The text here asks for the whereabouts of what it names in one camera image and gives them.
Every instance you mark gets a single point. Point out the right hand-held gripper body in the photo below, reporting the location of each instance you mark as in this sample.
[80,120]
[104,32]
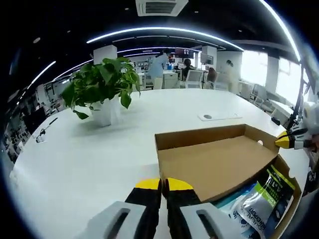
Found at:
[311,117]

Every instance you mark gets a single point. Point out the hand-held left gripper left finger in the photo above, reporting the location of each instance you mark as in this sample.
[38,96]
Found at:
[139,216]

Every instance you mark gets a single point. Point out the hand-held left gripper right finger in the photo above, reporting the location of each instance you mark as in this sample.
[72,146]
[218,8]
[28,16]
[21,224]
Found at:
[184,216]

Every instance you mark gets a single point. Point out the blue wet wipes pack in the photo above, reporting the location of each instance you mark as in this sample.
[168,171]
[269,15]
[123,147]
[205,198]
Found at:
[231,206]

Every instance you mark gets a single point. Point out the brown cardboard shoe box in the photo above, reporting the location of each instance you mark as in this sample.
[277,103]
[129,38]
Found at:
[211,169]

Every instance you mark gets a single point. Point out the black green foil pouch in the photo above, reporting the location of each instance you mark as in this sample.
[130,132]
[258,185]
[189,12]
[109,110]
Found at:
[269,196]

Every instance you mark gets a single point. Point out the small white desk item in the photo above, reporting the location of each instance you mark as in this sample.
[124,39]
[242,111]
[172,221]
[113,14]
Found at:
[41,138]

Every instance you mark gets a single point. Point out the long ceiling light strip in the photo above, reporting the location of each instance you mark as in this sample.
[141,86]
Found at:
[286,30]

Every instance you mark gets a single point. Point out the white mesh office chair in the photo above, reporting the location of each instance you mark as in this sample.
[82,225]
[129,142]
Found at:
[194,76]

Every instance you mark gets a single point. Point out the potted green plant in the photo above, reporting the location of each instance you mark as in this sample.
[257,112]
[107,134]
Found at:
[104,74]

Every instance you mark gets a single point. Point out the curved ceiling light strip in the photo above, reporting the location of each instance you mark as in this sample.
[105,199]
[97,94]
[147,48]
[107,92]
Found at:
[169,29]

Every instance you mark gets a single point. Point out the short ceiling light strip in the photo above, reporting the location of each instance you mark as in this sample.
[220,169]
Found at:
[42,73]

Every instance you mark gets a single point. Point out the ceiling air conditioner vent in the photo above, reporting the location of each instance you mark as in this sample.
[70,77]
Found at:
[162,7]

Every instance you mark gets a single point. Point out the dark wall screen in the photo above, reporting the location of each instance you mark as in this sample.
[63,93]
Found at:
[184,52]

